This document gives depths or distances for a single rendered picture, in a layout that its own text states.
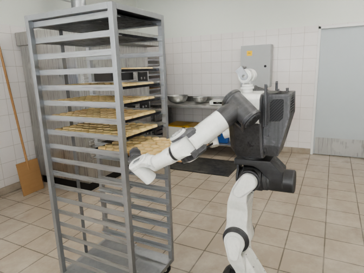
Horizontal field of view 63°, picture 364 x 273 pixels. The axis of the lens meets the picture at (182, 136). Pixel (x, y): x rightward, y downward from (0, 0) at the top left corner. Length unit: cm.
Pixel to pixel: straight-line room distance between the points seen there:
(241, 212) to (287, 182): 30
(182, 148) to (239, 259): 75
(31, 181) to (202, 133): 336
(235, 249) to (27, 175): 317
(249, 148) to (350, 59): 410
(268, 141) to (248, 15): 433
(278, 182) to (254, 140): 24
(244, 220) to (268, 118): 56
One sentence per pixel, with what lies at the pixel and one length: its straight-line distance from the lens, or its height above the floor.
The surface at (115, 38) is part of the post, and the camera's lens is 155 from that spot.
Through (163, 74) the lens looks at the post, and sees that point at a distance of 191.
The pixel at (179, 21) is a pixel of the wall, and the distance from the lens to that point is 606.
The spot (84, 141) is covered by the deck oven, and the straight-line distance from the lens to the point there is 381.
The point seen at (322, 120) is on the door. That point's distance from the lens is 545.
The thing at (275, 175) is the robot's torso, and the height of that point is 99.
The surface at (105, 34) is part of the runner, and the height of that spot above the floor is 167.
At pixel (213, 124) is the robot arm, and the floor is 127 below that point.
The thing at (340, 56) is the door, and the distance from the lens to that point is 538.
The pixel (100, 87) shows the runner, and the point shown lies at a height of 141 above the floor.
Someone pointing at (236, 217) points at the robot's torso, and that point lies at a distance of 163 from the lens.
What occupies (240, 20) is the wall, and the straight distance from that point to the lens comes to 561.
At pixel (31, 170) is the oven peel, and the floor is 28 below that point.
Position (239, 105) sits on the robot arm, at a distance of 123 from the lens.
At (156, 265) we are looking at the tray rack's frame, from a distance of 229.
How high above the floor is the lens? 149
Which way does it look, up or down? 13 degrees down
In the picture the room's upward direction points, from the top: 2 degrees counter-clockwise
